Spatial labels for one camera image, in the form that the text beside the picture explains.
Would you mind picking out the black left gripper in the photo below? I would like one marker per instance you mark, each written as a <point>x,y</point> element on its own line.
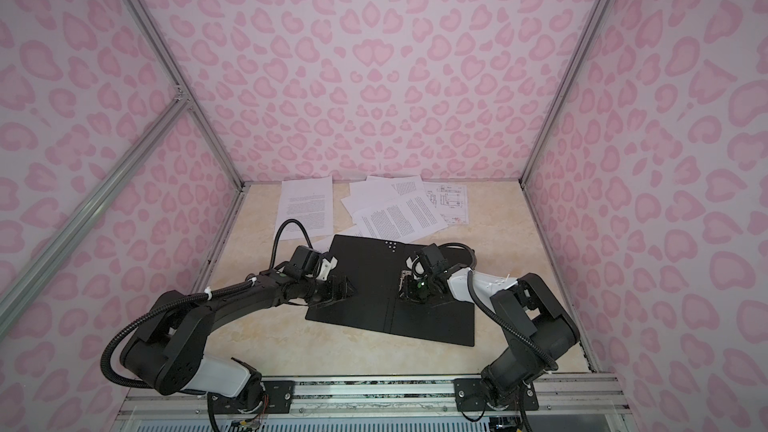
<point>333,295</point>

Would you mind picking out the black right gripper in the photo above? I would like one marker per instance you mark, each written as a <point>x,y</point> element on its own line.
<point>408,293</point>

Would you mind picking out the orange and black folder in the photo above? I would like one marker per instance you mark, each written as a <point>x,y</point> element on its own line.
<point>374,267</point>

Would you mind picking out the large text paper sheet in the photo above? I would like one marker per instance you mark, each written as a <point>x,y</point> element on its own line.
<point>405,219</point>

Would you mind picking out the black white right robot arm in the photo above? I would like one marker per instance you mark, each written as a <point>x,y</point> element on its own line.
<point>537,328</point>

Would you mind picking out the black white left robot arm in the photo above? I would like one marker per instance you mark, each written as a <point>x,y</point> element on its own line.
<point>164,349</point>

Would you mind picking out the technical drawing paper sheet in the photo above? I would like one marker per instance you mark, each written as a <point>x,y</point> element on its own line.
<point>450,201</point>

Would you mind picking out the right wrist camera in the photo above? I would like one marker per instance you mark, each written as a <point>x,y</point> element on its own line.
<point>427,262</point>

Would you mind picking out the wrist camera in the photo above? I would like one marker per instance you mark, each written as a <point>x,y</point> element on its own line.
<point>309,263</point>
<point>427,262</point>

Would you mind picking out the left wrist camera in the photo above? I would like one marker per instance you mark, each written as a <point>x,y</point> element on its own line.
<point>309,263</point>

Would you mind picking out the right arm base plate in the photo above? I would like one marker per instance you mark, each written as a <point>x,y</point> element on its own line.
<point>479,395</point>

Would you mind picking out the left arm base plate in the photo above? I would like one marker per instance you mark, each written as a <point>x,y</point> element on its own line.
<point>263,397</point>

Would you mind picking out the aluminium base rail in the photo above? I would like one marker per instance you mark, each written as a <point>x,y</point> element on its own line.
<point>556,402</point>

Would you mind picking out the diagonal aluminium frame bar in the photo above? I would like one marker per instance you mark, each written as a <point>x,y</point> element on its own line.
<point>40,270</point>

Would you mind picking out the aluminium corner frame post left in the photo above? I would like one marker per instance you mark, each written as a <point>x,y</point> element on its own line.
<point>170,65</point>

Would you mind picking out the aluminium corner frame post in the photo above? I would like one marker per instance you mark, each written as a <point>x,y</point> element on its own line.
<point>170,65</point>
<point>585,41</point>

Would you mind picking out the aluminium corner frame post right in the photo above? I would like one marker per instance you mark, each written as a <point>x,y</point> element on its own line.
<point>585,41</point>

